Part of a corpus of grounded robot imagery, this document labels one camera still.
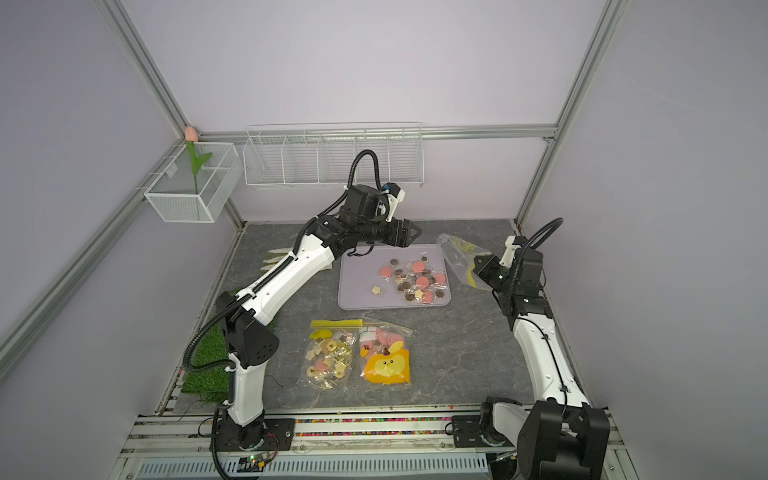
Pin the white mesh wall box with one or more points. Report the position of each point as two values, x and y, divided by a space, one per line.
172 193

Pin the lilac plastic tray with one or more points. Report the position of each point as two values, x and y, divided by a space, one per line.
358 275

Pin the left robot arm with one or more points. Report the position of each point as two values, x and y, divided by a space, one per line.
337 228

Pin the pile of poured cookies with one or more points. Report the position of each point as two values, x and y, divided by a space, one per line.
412 283

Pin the ziploc bag with small cookies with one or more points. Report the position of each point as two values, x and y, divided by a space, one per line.
330 353

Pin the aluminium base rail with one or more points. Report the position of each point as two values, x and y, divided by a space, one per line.
412 442

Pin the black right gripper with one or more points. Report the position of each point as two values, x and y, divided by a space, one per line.
482 270

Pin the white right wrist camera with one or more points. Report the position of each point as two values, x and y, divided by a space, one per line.
512 244

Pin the ziploc bag with yellow toy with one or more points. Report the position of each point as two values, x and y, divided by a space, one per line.
384 353

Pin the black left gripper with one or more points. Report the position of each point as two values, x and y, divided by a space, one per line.
405 239

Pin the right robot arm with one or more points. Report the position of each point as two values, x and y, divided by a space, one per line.
562 436

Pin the green artificial grass mat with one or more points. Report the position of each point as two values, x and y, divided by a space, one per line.
230 338

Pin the clear ziploc bag of cookies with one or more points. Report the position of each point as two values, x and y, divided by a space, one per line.
459 255

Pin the artificial pink tulip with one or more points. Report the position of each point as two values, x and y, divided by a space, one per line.
197 161

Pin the cream gardening glove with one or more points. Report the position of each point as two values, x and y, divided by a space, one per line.
276 258

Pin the white wire wall shelf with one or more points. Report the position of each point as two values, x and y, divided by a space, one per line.
309 154

